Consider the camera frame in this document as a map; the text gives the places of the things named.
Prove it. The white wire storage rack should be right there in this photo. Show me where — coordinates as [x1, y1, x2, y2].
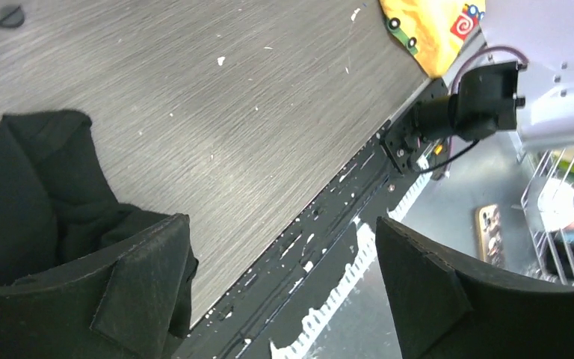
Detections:
[520, 147, 574, 286]

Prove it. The smartphone on floor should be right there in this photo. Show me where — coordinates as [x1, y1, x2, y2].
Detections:
[475, 204, 505, 269]

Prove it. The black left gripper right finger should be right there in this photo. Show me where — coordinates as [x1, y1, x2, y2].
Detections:
[376, 217, 574, 358]

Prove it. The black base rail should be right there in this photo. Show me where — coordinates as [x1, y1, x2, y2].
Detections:
[175, 121, 429, 358]

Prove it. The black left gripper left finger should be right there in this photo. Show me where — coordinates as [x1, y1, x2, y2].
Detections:
[0, 214, 191, 358]

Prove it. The metal dish rack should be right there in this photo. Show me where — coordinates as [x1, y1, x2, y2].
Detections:
[0, 0, 25, 29]

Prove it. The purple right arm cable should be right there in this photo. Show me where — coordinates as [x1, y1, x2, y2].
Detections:
[450, 45, 530, 95]

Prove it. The black cloth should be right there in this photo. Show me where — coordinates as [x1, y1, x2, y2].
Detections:
[0, 109, 200, 340]

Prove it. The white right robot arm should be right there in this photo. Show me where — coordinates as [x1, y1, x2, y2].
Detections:
[380, 1, 574, 175]

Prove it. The yellow cartoon cloth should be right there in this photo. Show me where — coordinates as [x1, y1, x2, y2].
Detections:
[379, 0, 486, 79]

